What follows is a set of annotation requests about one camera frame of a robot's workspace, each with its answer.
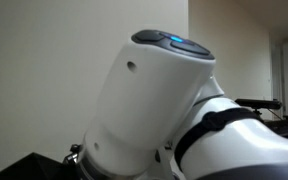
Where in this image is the black stereo camera bar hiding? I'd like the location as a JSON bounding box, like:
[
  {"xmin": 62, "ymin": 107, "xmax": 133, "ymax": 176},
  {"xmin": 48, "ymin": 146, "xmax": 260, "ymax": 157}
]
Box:
[{"xmin": 234, "ymin": 97, "xmax": 283, "ymax": 111}]

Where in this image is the black arm strap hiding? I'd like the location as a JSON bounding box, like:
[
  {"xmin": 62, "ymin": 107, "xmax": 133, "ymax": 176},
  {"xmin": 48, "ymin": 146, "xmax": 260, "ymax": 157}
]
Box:
[{"xmin": 173, "ymin": 107, "xmax": 262, "ymax": 173}]

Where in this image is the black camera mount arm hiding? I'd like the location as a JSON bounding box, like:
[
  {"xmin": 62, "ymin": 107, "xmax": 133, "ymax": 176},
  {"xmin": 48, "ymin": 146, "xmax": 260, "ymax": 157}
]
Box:
[{"xmin": 250, "ymin": 108, "xmax": 288, "ymax": 128}]

